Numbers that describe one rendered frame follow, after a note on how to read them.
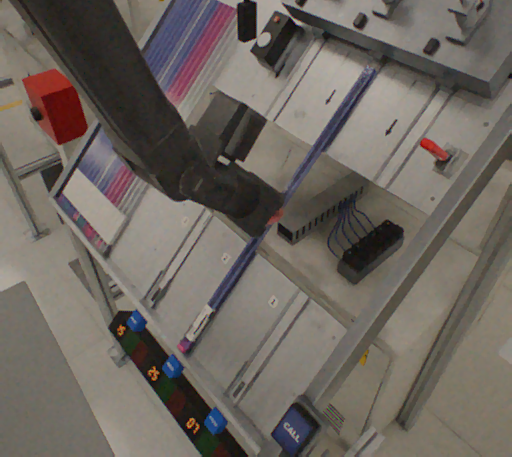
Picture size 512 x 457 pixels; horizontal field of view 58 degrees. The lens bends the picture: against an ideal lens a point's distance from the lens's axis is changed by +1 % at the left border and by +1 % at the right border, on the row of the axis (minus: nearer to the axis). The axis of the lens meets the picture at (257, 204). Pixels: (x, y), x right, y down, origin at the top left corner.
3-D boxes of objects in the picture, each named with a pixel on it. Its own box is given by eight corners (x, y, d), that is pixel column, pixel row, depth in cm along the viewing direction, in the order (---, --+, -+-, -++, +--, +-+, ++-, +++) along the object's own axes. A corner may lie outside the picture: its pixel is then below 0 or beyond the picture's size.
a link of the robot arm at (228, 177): (160, 184, 53) (191, 206, 49) (189, 131, 52) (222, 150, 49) (197, 198, 58) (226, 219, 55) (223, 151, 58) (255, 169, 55)
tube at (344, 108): (188, 351, 71) (183, 351, 70) (183, 345, 72) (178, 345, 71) (376, 71, 66) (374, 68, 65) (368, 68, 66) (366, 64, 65)
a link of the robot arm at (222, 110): (119, 155, 48) (173, 191, 44) (172, 58, 47) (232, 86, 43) (185, 182, 58) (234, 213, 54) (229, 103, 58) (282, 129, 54)
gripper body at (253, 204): (238, 163, 64) (207, 145, 58) (288, 200, 59) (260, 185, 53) (213, 201, 65) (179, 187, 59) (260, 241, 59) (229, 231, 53)
